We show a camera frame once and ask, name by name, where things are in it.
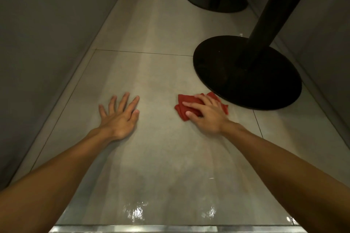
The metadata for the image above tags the person's left hand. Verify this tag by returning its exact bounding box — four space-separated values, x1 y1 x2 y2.
97 92 140 141

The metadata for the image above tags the person's right hand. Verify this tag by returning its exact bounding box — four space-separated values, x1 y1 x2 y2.
182 93 233 135

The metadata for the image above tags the red cloth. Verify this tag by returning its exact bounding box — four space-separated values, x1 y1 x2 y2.
174 91 229 122

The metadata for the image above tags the person's right forearm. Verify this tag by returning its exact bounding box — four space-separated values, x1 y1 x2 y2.
221 122 350 233

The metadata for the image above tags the person's left forearm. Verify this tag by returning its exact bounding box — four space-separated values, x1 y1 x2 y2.
0 127 115 233

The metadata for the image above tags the beige tiled floor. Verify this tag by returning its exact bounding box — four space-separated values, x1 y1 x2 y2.
8 0 350 226

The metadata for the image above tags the grey bench base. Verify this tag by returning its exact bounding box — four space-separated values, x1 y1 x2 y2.
240 0 350 149
0 0 131 191

